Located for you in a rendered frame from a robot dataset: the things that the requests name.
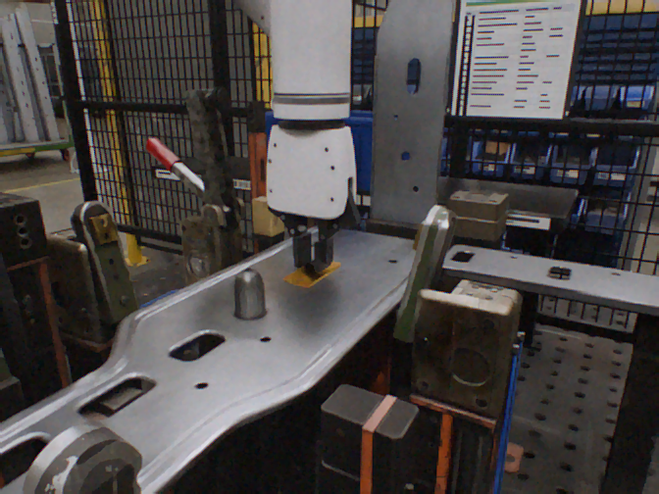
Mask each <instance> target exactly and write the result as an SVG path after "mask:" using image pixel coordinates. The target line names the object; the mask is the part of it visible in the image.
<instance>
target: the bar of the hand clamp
mask: <svg viewBox="0 0 659 494"><path fill-rule="evenodd" d="M184 96H185V101H184V107H185V108H186V109H187V112H188V114H189V117H190V122H191V128H192V133H193V138H194V143H195V148H196V154H197V159H198V164H199V169H200V173H201V179H202V184H203V189H204V194H205V199H207V205H209V204H213V205H217V206H218V207H219V208H220V209H221V211H222V214H223V224H221V228H225V226H227V222H240V215H239V210H238V205H237V199H236V193H235V187H234V182H233V176H231V170H230V164H229V159H228V149H227V143H226V138H225V132H224V127H223V120H222V115H221V111H227V110H228V109H229V108H230V105H231V96H230V93H229V91H228V90H227V89H226V88H225V87H224V86H219V87H216V88H214V89H210V90H209V89H201V90H200V89H197V90H187V91H184ZM222 200H223V201H224V202H225V203H226V204H227V205H228V206H229V207H231V208H232V212H231V214H229V216H228V217H226V218H225V213H224V207H223V202H222Z"/></svg>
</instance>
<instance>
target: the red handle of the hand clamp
mask: <svg viewBox="0 0 659 494"><path fill-rule="evenodd" d="M146 149H147V150H148V151H149V152H150V154H151V155H152V156H153V157H154V158H155V159H156V160H157V161H158V162H159V163H160V164H161V165H163V166H165V167H166V168H167V169H168V170H169V171H170V172H171V173H174V174H175V175H176V176H177V178H178V179H179V180H180V181H181V182H182V183H184V184H186V185H187V186H188V187H189V188H190V189H191V190H192V191H193V192H194V193H195V194H196V195H197V196H198V197H199V198H200V199H201V200H203V202H204V203H205V204H207V199H205V194H204V189H203V184H202V181H201V180H200V179H199V178H197V177H196V176H195V175H194V173H193V172H192V171H191V170H190V169H189V168H188V167H187V166H186V165H184V164H183V163H182V161H181V160H180V159H179V158H178V157H177V156H176V155H175V154H174V153H172V151H171V150H170V149H169V148H168V147H167V146H166V145H165V144H164V143H162V142H161V141H160V140H159V139H157V138H152V139H149V140H148V141H147V143H146ZM222 202H223V207H224V213H225V218H226V217H228V216H229V214H231V212H232V208H231V207H229V206H228V205H227V204H226V203H225V202H224V201H223V200H222Z"/></svg>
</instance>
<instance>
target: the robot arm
mask: <svg viewBox="0 0 659 494"><path fill-rule="evenodd" d="M232 1H233V2H234V3H235V4H236V5H237V6H238V7H239V8H240V9H241V10H242V11H243V12H245V13H246V14H247V16H248V17H249V18H250V19H251V20H252V21H253V22H254V23H255V24H256V25H257V26H258V27H259V28H260V29H261V30H263V31H264V32H265V33H266V35H268V36H269V37H270V38H271V39H272V59H273V89H274V99H273V100H272V101H271V108H272V110H274V117H276V118H282V119H283V122H279V125H273V127H272V132H271V137H270V143H269V152H268V163H267V200H268V205H269V206H268V210H269V211H270V212H271V213H273V214H274V215H275V216H277V217H278V218H280V220H281V221H282V222H283V223H285V226H286V227H287V228H288V234H289V235H290V236H292V241H293V258H294V266H295V267H296V268H298V269H299V268H301V267H303V266H304V265H305V264H307V263H309V262H311V233H310V231H307V217H310V218H318V228H319V240H318V241H316V242H314V271H316V272H322V271H324V270H325V269H327V268H328V267H330V265H331V263H332V260H333V238H334V237H335V236H337V234H338V233H339V232H340V231H341V230H343V229H345V228H348V227H351V226H354V224H356V223H358V222H360V221H361V217H360V214H359V212H358V209H357V206H356V204H355V203H356V167H355V156H354V148H353V141H352V135H351V131H350V127H348V126H345V122H340V121H339V119H341V118H347V117H349V107H350V94H349V93H350V46H351V0H232ZM342 213H343V214H344V216H343V218H339V219H338V218H337V217H338V216H339V215H341V214H342Z"/></svg>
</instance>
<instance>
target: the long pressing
mask: <svg viewBox="0 0 659 494"><path fill-rule="evenodd" d="M413 244H414V240H412V239H406V238H399V237H392V236H386V235H380V234H373V233H368V232H362V231H356V230H350V229H343V230H341V231H340V232H339V233H338V234H337V236H335V237H334V238H333V260H332V261H333V262H336V263H340V267H339V268H338V269H336V270H335V271H333V272H331V273H330V274H328V275H327V276H325V277H324V278H322V279H321V280H319V281H318V282H316V283H314V284H312V285H311V286H302V285H298V284H294V283H290V282H286V281H283V278H284V277H286V276H287V275H289V274H291V273H293V272H295V271H297V270H298V268H296V267H295V266H294V258H293V241H292V237H290V238H288V239H286V240H283V241H282V242H280V243H278V244H276V245H273V246H271V247H269V248H267V249H265V250H263V251H261V252H259V253H257V254H254V255H251V257H249V258H247V259H245V260H243V261H241V262H239V263H237V264H235V265H233V266H230V267H227V268H225V269H223V270H221V271H219V272H216V273H214V274H212V275H209V276H207V277H204V278H202V279H200V280H198V281H196V282H194V283H192V285H190V286H187V287H185V288H183V289H181V290H179V291H177V292H175V293H173V294H171V295H169V296H166V297H164V298H162V299H160V300H157V301H155V302H153V303H151V304H149V305H146V306H144V307H142V308H141V309H140V310H138V311H135V312H133V313H131V314H129V315H128V316H127V317H125V318H124V319H123V320H122V321H121V322H120V323H119V325H118V327H116V332H115V336H114V340H113V344H112V348H111V353H110V357H109V359H108V361H107V362H106V363H105V364H104V365H103V366H102V367H101V368H98V369H97V370H95V371H93V372H91V373H89V374H88V375H86V376H85V377H84V378H82V379H79V380H77V381H76V382H74V383H72V384H70V385H68V386H67V387H65V388H63V389H60V390H58V391H57V392H55V393H53V394H51V395H49V397H47V398H46V399H44V400H42V401H39V402H37V403H36V404H34V405H32V406H30V407H28V408H27V409H25V410H23V411H20V412H18V413H16V414H15V415H14V416H13V417H11V418H9V419H7V420H5V421H3V422H1V423H0V458H1V457H3V456H4V455H6V454H8V453H9V452H11V451H13V450H14V449H16V448H18V447H19V446H21V445H24V444H26V443H27V442H30V441H42V442H45V443H46V444H48V445H49V444H50V443H51V442H52V441H53V439H54V438H55V437H56V436H58V435H59V434H60V433H62V432H63V431H66V430H67V429H69V428H71V427H72V426H74V425H77V424H79V423H82V422H86V421H87V420H91V419H89V418H87V417H85V416H82V415H80V414H79V411H80V409H83V408H84V407H85V406H87V405H89V404H90V403H92V402H94V401H95V399H97V398H99V397H100V396H103V395H105V394H106V393H108V392H110V391H111V390H113V389H114V388H116V387H118V386H119V385H121V384H124V383H125V382H127V381H128V380H129V379H133V378H140V379H144V380H146V381H149V383H151V384H153V385H154V386H155V387H154V388H153V389H152V390H151V391H149V392H147V393H146V394H144V395H142V396H140V397H139V398H137V399H136V400H134V401H133V402H131V403H130V405H128V406H127V407H125V408H124V409H121V410H120V411H118V412H116V413H115V414H113V415H112V416H110V417H108V418H106V419H102V420H98V421H100V423H102V424H103V425H106V426H107V427H108V428H110V429H111V430H112V431H114V432H115V433H117V434H118V435H119V436H121V437H122V438H123V439H124V440H125V441H128V442H129V443H130V444H132V445H133V446H134V448H135V449H137V450H138V452H139V453H140V454H141V456H142V465H141V471H140V473H139V474H138V476H137V482H138V484H139V485H140V487H141V494H165V493H166V492H167V490H168V489H169V488H170V487H171V486H172V485H174V484H176V483H177V482H178V481H179V480H180V479H181V478H182V477H183V476H185V475H186V473H187V472H188V471H189V470H190V469H191V468H193V467H194V466H196V465H197V464H198V463H199V462H200V461H201V460H202V459H204V458H205V457H206V456H207V455H208V453H209V452H210V451H211V450H213V449H214V448H215V447H216V446H218V445H219V444H220V443H221V442H222V441H224V440H225V439H226V438H227V437H228V436H230V434H231V433H232V432H234V431H236V430H237V429H239V428H242V427H243V426H245V425H246V424H248V423H251V422H253V421H255V420H259V419H261V418H264V417H267V416H269V415H270V414H271V413H273V412H276V411H278V410H280V409H282V408H285V407H287V406H290V405H292V404H295V403H297V402H299V401H301V400H303V399H304V398H306V397H308V396H309V395H310V394H312V392H313V391H314V390H316V389H317V388H318V387H319V386H320V385H321V384H322V383H323V382H324V381H325V380H326V379H327V378H328V377H329V376H330V375H331V374H332V373H333V372H334V371H335V369H336V368H337V367H338V366H339V365H340V364H341V363H342V362H344V361H345V360H346V359H347V358H348V357H349V356H350V355H351V354H352V353H353V352H354V351H355V350H356V349H357V348H358V347H359V346H360V345H361V344H362V342H363V341H364V340H365V339H366V338H367V337H368V336H369V335H370V334H371V333H373V332H374V331H375V330H376V329H377V328H378V327H379V326H380V325H381V324H382V323H383V322H384V321H385V320H386V319H387V318H388V317H389V316H390V314H391V313H392V312H393V311H394V310H395V309H396V308H397V307H398V306H399V305H401V303H402V300H403V296H404V293H405V289H406V286H407V281H408V278H409V274H410V271H411V268H412V265H413V262H414V258H415V254H416V250H414V249H412V247H413ZM390 262H396V263H390ZM247 268H250V269H252V270H255V271H258V272H259V273H260V274H261V276H262V277H263V279H264V283H265V292H266V311H267V312H266V313H265V314H264V316H263V317H261V318H259V319H256V320H242V319H239V318H238V317H237V316H236V315H235V301H234V283H235V279H236V277H237V275H238V274H239V273H240V272H241V271H243V270H245V269H247ZM206 334H209V335H214V336H217V337H221V338H223V339H224V340H225V342H224V343H223V344H221V345H220V346H218V347H217V348H215V349H214V350H212V351H210V352H208V353H206V354H205V355H203V356H202V357H200V358H199V359H197V360H194V361H182V360H179V359H176V358H174V357H172V356H171V355H172V353H173V352H175V351H176V350H178V349H180V348H181V347H183V346H186V345H187V344H189V343H191V342H192V341H194V340H196V339H197V337H199V336H201V335H206ZM265 337H268V338H270V340H269V341H262V340H261V339H262V338H265ZM202 382H204V383H207V384H208V385H207V386H206V387H204V389H197V388H196V385H197V384H198V383H202Z"/></svg>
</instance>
